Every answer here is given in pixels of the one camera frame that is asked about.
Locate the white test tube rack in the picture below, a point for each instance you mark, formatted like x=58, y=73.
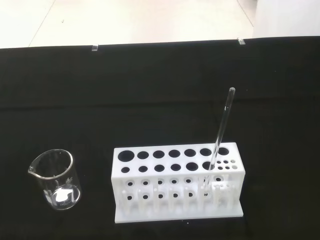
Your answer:
x=175, y=212

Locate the black bench cloth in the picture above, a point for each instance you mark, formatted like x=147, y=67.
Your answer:
x=160, y=112

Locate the clear cloth clip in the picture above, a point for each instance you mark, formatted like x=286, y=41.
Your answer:
x=94, y=47
x=241, y=41

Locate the clear glass beaker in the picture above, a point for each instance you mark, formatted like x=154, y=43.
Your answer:
x=56, y=180

